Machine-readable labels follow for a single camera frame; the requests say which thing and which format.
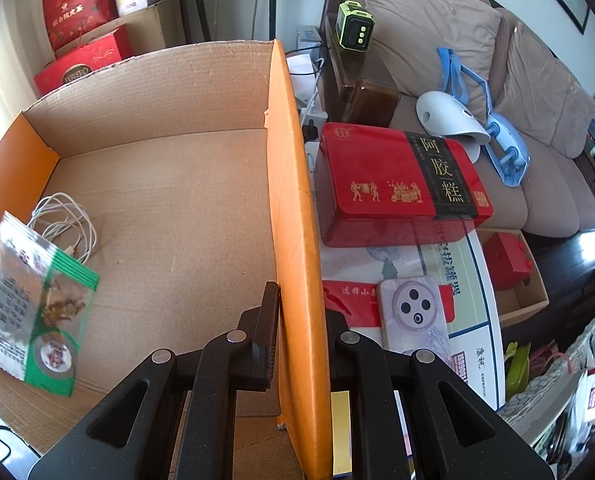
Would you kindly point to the white power strip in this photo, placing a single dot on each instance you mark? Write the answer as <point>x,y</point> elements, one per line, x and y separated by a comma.
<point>313,115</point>

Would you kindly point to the small red box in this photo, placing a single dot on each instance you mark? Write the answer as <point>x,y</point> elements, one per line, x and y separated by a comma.
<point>507,260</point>

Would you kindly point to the small open cardboard box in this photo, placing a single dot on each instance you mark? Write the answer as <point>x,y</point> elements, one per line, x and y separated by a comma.
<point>522,300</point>

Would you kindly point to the white blue carton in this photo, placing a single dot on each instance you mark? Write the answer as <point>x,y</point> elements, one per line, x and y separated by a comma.
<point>308,37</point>

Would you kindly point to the blue neck massager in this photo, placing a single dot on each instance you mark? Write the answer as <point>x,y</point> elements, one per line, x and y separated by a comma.
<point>507,160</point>

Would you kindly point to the large white printed carton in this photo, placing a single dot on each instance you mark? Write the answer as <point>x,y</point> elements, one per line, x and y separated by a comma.
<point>477,310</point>

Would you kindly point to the red tin with black band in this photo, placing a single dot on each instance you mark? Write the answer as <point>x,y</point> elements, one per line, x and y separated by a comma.
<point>372,175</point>

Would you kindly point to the orange cardboard box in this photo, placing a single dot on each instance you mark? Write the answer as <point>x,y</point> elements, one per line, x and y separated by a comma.
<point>177,185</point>

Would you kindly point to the beige sofa cushion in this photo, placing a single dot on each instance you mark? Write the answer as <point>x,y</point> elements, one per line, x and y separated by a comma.
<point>427,20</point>
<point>542,90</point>

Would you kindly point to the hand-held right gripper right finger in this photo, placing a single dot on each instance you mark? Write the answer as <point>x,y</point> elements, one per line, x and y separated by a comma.
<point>357,360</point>

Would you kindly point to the brown translucent box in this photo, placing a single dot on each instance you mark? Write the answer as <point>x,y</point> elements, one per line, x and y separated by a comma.
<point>372,102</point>

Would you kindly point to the green plastic item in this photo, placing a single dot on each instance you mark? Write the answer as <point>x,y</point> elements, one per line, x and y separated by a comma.
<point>516,370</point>

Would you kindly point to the green white snack packet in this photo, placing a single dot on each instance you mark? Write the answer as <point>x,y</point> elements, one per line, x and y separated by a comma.
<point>27,310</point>

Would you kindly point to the white plastic massager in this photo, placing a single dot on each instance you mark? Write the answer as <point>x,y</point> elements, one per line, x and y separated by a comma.
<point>447,115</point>

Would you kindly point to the brown cardboard carton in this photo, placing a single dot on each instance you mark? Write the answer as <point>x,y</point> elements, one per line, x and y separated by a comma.
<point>152,30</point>

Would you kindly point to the red chocolate gift box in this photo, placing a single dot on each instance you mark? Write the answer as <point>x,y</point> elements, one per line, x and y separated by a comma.
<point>87,55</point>

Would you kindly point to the red gift bag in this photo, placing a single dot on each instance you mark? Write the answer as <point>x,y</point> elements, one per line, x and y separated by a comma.
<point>77,5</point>

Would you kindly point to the green black device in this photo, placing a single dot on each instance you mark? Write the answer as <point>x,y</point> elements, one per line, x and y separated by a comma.
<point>355,30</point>

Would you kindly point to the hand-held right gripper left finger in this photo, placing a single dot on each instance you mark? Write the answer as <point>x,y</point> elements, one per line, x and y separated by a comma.
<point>265,355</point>

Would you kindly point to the brown sofa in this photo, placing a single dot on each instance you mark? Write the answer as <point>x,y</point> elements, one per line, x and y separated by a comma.
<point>552,195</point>

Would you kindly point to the phone in pale case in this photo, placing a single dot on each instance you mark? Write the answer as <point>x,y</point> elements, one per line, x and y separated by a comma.
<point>417,310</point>

